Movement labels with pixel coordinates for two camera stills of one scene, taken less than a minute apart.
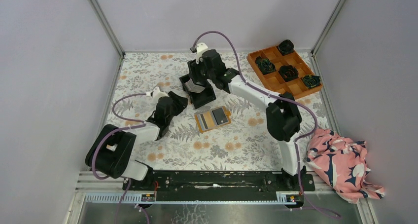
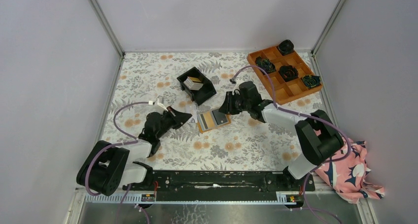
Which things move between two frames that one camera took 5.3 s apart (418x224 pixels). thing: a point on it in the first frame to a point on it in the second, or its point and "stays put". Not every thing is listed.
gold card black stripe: (206, 120) stays put
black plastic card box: (200, 93) stays put
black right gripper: (193, 68) to (227, 107)
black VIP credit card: (220, 116) stays put
